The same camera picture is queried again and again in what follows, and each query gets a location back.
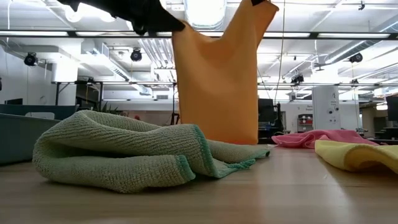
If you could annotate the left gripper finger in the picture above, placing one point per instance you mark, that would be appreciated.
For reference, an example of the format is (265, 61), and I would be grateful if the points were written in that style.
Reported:
(158, 25)

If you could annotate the orange microfiber towel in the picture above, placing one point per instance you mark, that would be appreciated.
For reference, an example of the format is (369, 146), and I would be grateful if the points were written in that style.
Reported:
(217, 93)

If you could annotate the pale green teal-edged towel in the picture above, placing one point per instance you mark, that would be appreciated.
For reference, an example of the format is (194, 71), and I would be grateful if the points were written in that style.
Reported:
(109, 140)

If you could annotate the pink microfiber towel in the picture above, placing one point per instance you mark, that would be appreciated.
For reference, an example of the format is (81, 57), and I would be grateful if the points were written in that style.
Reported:
(311, 137)

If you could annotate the yellow microfiber towel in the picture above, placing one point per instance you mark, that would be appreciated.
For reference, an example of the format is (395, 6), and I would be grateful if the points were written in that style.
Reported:
(348, 155)

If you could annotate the black ceiling spotlight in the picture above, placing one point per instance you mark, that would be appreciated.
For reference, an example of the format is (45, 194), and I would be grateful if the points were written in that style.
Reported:
(356, 58)
(30, 59)
(297, 79)
(136, 55)

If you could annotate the black background shelf rack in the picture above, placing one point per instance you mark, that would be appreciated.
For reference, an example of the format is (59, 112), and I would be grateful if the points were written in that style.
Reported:
(88, 93)

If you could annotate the black computer monitor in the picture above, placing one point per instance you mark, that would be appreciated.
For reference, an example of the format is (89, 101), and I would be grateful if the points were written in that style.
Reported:
(14, 101)
(392, 107)
(265, 110)

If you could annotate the white building column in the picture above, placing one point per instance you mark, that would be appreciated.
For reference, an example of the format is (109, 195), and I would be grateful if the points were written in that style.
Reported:
(326, 109)

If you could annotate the shelf with red bins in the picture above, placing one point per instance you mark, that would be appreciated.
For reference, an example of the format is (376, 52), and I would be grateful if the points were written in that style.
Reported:
(305, 123)

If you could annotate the teal plastic bin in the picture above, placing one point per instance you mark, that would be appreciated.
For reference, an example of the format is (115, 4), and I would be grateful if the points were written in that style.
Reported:
(18, 140)

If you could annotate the silver ventilation duct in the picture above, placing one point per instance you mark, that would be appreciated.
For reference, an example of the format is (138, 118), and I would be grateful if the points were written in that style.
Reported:
(205, 12)

